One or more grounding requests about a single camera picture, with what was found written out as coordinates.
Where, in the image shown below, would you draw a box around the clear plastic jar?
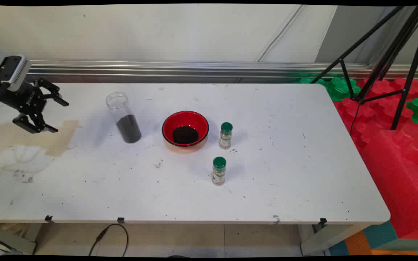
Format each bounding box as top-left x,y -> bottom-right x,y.
106,92 -> 142,144

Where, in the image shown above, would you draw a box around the black floor cable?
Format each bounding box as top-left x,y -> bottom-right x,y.
89,224 -> 129,257

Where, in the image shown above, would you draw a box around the red bowl black rim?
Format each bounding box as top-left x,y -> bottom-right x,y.
161,111 -> 210,154

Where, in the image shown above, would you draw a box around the red foam puzzle mat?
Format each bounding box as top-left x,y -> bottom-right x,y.
332,77 -> 418,153

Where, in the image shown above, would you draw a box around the green lid spice jar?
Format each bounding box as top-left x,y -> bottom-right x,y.
219,122 -> 233,150
211,157 -> 227,186

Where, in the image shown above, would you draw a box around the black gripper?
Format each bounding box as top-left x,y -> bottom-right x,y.
0,78 -> 70,134

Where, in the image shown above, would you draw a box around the aluminium rail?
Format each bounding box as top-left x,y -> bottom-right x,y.
0,60 -> 418,84

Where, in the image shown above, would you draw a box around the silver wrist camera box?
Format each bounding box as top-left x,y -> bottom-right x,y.
0,55 -> 32,92

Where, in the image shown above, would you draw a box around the white wall conduit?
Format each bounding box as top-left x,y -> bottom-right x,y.
257,5 -> 303,62

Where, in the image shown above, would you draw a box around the black tripod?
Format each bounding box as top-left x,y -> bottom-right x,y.
309,5 -> 418,131

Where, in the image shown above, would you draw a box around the grey metal table leg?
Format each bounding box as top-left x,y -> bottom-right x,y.
301,224 -> 367,256
0,224 -> 37,255

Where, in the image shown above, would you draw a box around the teal orange foam mat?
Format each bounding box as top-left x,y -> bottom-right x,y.
331,221 -> 418,256

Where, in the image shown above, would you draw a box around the black seeds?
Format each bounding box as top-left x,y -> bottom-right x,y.
172,125 -> 199,145
116,114 -> 142,144

